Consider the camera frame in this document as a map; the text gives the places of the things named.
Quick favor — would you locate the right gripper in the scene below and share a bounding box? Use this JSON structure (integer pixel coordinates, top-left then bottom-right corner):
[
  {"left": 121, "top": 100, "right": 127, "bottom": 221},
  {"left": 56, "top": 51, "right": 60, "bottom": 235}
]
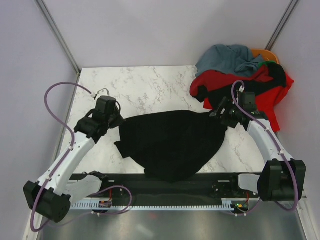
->
[{"left": 210, "top": 96, "right": 243, "bottom": 129}]

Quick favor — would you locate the black t-shirt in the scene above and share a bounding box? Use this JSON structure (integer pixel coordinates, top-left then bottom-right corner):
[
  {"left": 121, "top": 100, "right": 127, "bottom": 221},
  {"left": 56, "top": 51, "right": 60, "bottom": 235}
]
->
[
  {"left": 189, "top": 63, "right": 287, "bottom": 109},
  {"left": 115, "top": 110, "right": 228, "bottom": 183}
]

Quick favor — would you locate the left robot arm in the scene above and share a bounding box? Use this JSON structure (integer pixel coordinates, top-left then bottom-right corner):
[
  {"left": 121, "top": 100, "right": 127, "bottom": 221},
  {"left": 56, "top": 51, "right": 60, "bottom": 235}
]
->
[{"left": 23, "top": 95, "right": 124, "bottom": 223}]

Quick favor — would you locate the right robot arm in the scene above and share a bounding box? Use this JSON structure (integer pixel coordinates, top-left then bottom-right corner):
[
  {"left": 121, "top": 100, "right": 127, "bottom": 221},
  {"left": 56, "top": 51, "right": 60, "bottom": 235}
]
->
[{"left": 210, "top": 92, "right": 306, "bottom": 206}]

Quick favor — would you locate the black t-shirt in pile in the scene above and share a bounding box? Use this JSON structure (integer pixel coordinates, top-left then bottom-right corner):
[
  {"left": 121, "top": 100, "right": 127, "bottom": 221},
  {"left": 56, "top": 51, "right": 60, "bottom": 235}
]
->
[{"left": 189, "top": 63, "right": 287, "bottom": 109}]

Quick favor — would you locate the red t-shirt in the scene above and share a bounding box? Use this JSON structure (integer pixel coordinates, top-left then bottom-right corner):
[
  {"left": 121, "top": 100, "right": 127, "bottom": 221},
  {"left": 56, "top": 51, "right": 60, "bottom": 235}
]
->
[{"left": 189, "top": 65, "right": 296, "bottom": 132}]

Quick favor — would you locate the grey-blue t-shirt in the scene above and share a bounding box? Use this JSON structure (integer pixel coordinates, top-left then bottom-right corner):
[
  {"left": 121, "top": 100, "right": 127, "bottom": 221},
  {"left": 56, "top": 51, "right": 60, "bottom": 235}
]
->
[{"left": 195, "top": 44, "right": 264, "bottom": 77}]

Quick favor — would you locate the green garment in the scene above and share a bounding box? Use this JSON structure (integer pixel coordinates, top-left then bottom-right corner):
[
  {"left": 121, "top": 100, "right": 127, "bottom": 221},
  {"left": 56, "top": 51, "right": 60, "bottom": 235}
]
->
[{"left": 258, "top": 60, "right": 277, "bottom": 68}]

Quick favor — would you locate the orange basket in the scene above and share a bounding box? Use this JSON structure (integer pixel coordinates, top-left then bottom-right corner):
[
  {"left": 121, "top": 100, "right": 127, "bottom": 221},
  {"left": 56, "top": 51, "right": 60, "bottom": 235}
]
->
[{"left": 251, "top": 48, "right": 280, "bottom": 64}]

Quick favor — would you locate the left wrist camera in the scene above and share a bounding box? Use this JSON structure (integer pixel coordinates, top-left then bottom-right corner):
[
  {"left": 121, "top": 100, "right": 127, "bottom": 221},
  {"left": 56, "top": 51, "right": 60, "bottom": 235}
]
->
[{"left": 91, "top": 87, "right": 110, "bottom": 100}]

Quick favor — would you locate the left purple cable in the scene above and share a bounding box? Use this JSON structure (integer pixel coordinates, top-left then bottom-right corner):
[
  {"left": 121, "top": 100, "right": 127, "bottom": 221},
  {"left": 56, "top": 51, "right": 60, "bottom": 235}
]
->
[{"left": 29, "top": 81, "right": 111, "bottom": 233}]

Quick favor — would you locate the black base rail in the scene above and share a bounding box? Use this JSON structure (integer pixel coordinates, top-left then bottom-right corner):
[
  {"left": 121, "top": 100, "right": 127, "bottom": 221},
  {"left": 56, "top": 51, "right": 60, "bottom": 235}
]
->
[{"left": 69, "top": 171, "right": 261, "bottom": 207}]

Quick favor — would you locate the white cable duct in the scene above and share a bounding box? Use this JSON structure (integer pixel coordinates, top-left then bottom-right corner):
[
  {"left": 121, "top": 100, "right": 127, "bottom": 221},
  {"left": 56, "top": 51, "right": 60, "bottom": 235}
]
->
[{"left": 69, "top": 198, "right": 251, "bottom": 212}]

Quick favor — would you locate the aluminium extrusion frame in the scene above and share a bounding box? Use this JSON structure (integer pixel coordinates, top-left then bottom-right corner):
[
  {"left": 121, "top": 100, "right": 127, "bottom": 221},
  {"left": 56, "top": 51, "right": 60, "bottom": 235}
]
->
[{"left": 27, "top": 173, "right": 320, "bottom": 240}]

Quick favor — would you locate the left aluminium corner post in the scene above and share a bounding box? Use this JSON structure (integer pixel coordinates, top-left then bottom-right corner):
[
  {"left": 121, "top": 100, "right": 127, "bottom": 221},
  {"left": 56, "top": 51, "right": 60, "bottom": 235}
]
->
[{"left": 34, "top": 0, "right": 82, "bottom": 77}]

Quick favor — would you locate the aluminium corner post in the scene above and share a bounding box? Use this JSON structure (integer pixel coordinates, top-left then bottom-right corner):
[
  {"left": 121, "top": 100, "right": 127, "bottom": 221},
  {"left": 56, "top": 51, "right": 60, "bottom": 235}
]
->
[
  {"left": 265, "top": 0, "right": 300, "bottom": 51},
  {"left": 34, "top": 0, "right": 82, "bottom": 77}
]

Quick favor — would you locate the right aluminium corner post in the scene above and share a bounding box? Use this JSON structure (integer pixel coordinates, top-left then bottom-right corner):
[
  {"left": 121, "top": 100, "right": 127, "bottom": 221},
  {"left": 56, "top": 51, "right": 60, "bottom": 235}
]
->
[{"left": 265, "top": 0, "right": 300, "bottom": 51}]

